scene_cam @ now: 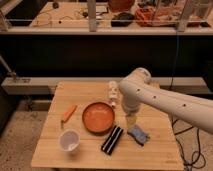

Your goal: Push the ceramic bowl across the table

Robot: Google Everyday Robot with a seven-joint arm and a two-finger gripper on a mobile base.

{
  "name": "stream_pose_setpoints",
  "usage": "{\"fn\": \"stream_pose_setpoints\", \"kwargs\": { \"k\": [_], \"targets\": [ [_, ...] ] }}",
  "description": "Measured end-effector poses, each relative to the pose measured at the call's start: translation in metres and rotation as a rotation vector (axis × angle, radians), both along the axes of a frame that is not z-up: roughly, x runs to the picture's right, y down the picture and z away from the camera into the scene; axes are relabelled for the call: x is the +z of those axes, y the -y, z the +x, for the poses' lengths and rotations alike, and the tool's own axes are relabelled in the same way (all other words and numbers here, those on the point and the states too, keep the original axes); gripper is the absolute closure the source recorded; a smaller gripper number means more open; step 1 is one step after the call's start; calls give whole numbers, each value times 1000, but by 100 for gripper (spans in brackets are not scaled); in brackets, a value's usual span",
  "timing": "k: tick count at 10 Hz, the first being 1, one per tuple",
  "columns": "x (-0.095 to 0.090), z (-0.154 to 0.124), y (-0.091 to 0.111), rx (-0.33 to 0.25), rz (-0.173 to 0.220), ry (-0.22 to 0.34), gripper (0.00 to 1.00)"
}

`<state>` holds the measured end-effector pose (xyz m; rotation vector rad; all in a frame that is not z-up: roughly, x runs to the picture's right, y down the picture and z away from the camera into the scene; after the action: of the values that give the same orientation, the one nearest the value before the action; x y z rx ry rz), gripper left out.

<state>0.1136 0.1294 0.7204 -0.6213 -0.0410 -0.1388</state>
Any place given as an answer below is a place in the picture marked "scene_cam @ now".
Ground orange ceramic bowl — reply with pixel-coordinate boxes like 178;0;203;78
82;102;115;134

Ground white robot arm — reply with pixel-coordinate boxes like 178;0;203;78
119;68;213;134

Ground dark bowl on shelf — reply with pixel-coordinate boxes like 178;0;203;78
111;12;134;27

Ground black white striped eraser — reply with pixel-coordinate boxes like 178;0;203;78
101;125;123;155

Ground white plastic bottle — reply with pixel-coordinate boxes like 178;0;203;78
108;81;119;108

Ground white plastic cup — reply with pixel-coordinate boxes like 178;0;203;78
58;129;80;155

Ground orange carrot toy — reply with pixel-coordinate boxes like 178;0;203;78
61;105;77;123

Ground orange box on shelf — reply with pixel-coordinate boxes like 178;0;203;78
134;7;202;28

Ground brown pot on shelf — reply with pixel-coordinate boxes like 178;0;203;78
108;0;135;12

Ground black cables on floor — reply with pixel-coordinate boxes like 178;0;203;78
171;114;208;171

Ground blue cable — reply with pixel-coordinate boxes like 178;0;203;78
168;32;180;91

